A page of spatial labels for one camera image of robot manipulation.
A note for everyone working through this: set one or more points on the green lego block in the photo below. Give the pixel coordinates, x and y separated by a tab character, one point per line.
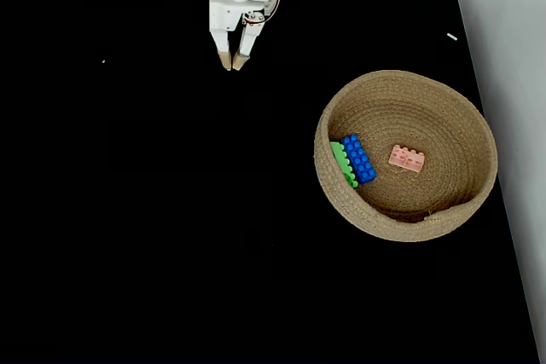
339	157

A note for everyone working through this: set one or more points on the blue lego block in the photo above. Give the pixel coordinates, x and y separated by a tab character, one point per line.
359	160

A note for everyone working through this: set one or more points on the small white scrap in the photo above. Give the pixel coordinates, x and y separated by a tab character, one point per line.
452	36

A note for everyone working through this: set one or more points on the pink lego block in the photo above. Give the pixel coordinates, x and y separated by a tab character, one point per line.
406	158

